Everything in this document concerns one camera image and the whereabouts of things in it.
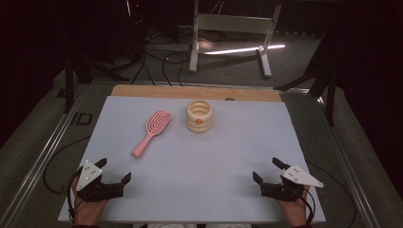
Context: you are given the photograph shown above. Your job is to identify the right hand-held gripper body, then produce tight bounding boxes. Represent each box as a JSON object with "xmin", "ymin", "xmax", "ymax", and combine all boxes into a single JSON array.
[{"xmin": 260, "ymin": 164, "xmax": 324, "ymax": 202}]

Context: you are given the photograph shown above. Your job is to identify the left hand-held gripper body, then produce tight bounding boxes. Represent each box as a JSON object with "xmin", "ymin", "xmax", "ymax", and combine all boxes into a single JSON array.
[{"xmin": 75, "ymin": 160, "xmax": 125, "ymax": 203}]

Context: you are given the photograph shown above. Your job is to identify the pink hairbrush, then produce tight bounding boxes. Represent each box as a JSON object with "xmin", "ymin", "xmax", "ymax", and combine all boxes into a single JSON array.
[{"xmin": 130, "ymin": 109, "xmax": 173, "ymax": 160}]

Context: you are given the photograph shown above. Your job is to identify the cream ribbed holder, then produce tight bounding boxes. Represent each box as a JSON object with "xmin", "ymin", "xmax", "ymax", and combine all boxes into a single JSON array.
[{"xmin": 185, "ymin": 100, "xmax": 214, "ymax": 134}]

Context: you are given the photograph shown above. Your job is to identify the person's right hand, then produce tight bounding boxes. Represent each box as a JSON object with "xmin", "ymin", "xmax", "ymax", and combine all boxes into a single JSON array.
[{"xmin": 275, "ymin": 186, "xmax": 312, "ymax": 227}]

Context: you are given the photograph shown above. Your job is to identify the person's left hand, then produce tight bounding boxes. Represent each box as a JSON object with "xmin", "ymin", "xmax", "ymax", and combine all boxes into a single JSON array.
[{"xmin": 70, "ymin": 175, "xmax": 108, "ymax": 226}]

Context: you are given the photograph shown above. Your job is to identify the white board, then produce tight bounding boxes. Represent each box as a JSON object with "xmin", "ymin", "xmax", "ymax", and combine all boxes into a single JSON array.
[{"xmin": 57, "ymin": 95, "xmax": 327, "ymax": 223}]

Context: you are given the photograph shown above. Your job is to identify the black tripod stand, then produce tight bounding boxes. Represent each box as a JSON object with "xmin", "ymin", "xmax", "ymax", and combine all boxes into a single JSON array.
[
  {"xmin": 63, "ymin": 47, "xmax": 131, "ymax": 114},
  {"xmin": 274, "ymin": 31, "xmax": 337, "ymax": 127}
]

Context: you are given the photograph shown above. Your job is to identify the white metal stand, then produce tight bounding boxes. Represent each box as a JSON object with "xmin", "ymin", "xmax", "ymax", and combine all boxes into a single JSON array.
[{"xmin": 188, "ymin": 0, "xmax": 282, "ymax": 79}]

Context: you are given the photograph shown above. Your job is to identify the left hand-held gripper cable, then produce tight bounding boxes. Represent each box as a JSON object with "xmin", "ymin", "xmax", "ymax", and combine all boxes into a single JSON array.
[{"xmin": 66, "ymin": 169, "xmax": 84, "ymax": 223}]

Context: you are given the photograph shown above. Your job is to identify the hand-held gripper cable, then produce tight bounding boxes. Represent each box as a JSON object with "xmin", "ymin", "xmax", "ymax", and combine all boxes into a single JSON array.
[
  {"xmin": 66, "ymin": 169, "xmax": 84, "ymax": 223},
  {"xmin": 297, "ymin": 187, "xmax": 317, "ymax": 224}
]

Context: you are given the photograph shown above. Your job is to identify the right hand-held gripper cable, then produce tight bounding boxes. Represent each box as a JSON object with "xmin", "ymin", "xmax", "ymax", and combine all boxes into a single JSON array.
[{"xmin": 297, "ymin": 187, "xmax": 317, "ymax": 224}]

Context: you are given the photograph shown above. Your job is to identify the black cable loop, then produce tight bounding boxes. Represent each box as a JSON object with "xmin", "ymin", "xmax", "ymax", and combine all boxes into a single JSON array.
[
  {"xmin": 43, "ymin": 135, "xmax": 92, "ymax": 195},
  {"xmin": 305, "ymin": 161, "xmax": 357, "ymax": 228}
]

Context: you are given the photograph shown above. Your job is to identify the aluminium rail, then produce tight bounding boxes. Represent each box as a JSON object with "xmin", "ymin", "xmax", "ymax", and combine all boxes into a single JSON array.
[
  {"xmin": 317, "ymin": 94, "xmax": 381, "ymax": 228},
  {"xmin": 0, "ymin": 85, "xmax": 89, "ymax": 228}
]

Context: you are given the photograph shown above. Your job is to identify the black floor cables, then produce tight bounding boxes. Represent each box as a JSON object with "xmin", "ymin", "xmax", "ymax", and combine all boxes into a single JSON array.
[{"xmin": 130, "ymin": 29, "xmax": 191, "ymax": 87}]

